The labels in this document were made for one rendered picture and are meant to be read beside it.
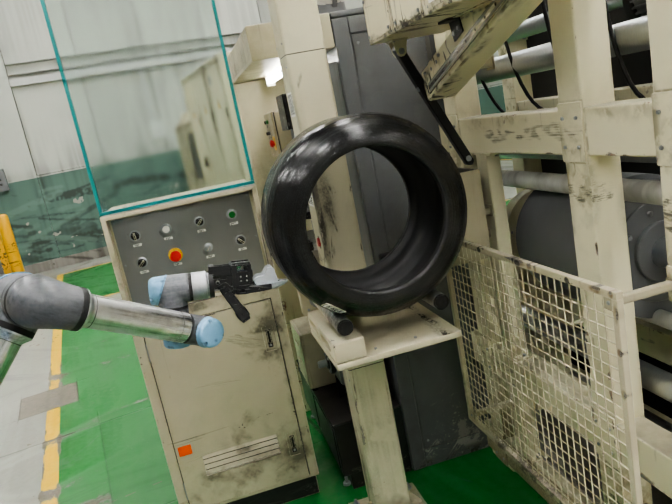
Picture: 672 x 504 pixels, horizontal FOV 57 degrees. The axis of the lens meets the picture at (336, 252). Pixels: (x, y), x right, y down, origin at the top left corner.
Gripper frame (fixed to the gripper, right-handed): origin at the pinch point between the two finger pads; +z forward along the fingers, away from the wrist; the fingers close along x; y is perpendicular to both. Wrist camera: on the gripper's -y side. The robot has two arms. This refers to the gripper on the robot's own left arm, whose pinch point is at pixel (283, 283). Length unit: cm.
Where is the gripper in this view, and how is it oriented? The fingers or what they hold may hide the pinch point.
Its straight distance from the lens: 173.1
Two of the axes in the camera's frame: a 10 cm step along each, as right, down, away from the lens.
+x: -2.4, -1.6, 9.6
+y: -0.7, -9.8, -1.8
